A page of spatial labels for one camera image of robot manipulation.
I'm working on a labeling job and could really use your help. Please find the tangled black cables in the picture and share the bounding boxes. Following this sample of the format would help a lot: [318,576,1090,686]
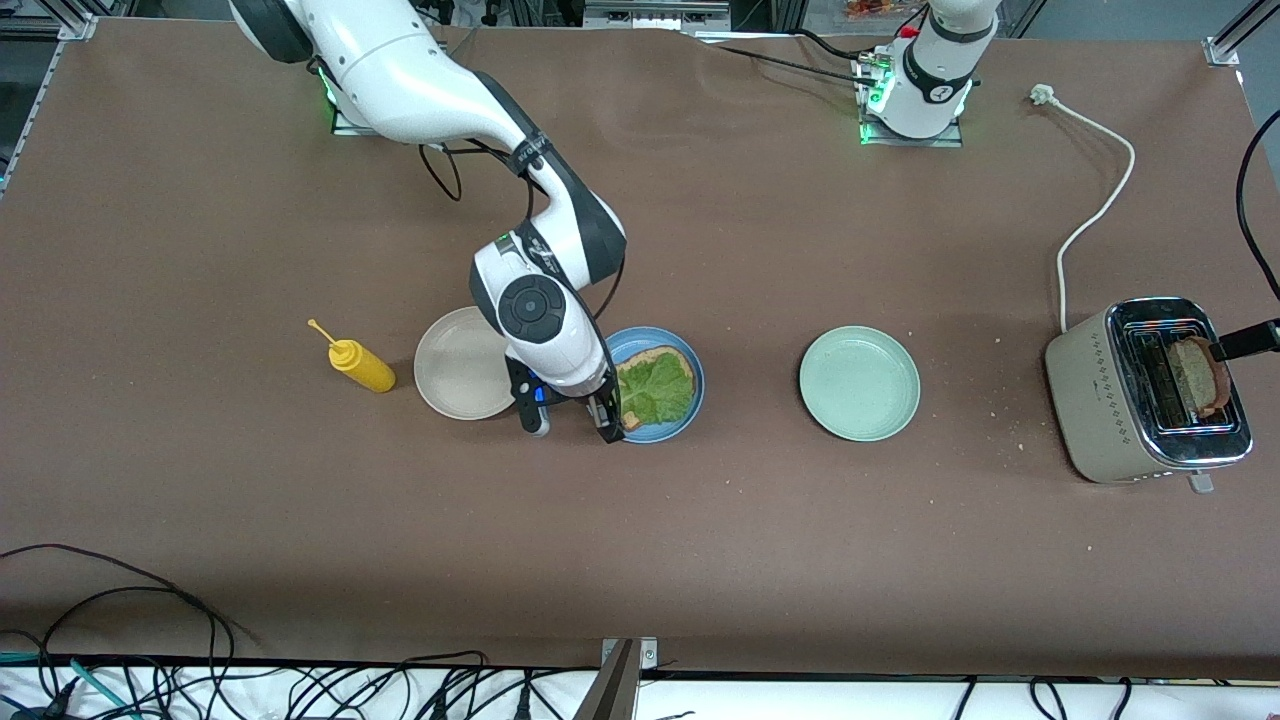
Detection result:
[0,662,1280,720]

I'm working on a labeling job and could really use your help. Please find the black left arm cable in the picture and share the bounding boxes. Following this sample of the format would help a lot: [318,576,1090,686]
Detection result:
[1236,108,1280,303]

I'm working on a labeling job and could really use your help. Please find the green lettuce leaf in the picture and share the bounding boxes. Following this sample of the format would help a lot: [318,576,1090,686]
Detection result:
[612,352,697,427]

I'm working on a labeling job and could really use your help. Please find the metal edge bracket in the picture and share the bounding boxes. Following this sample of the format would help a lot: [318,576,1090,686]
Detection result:
[573,636,661,720]

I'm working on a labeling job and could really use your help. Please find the blue round plate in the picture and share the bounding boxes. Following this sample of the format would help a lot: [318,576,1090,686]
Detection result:
[600,326,706,444]

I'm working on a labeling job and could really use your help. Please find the brown bread slice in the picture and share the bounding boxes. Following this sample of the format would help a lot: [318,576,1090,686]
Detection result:
[610,345,699,433]
[1167,337,1232,420]

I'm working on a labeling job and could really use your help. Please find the teal cable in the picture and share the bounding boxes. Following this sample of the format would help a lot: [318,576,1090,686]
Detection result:
[0,650,141,720]

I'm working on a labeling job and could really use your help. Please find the white toaster power cable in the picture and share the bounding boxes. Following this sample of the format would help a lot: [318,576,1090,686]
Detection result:
[1030,83,1137,334]

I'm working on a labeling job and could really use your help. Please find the yellow squeeze bottle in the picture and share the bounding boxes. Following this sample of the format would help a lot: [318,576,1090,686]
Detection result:
[307,318,397,394]

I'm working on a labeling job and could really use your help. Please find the beige chrome toaster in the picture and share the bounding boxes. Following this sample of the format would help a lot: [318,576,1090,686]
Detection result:
[1044,296,1254,495]

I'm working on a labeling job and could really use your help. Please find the pale green round plate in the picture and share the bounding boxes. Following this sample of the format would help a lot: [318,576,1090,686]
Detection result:
[798,325,922,443]

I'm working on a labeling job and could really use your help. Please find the aluminium frame beam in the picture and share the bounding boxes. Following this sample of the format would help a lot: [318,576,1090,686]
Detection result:
[582,0,733,31]

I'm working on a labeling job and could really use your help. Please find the cream round plate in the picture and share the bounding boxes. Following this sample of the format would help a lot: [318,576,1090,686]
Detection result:
[413,306,517,421]

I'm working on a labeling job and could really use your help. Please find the aluminium frame rail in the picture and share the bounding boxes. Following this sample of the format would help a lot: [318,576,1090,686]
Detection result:
[1204,0,1280,68]
[0,8,98,43]

